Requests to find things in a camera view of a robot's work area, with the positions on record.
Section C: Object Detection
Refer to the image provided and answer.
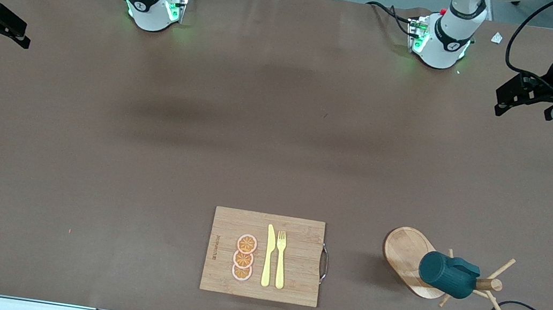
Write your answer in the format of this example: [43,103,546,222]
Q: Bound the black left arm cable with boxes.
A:
[503,0,553,82]

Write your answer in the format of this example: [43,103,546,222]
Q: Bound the brown table cover sheet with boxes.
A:
[0,0,553,310]

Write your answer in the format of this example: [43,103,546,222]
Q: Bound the bamboo cutting board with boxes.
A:
[199,205,329,308]

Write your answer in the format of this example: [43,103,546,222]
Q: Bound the black left base cable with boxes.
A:
[363,0,418,37]

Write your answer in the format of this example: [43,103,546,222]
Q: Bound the wooden mug rack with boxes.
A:
[375,224,524,310]

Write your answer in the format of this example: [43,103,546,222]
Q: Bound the teal cup with tan inside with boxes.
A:
[415,249,483,302]

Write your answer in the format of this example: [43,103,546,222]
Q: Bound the toy orange slice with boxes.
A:
[236,232,259,255]

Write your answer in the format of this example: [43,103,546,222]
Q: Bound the yellow plastic fork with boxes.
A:
[271,230,292,290]

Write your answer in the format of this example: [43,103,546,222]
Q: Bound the yellow plastic knife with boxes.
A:
[260,224,279,288]

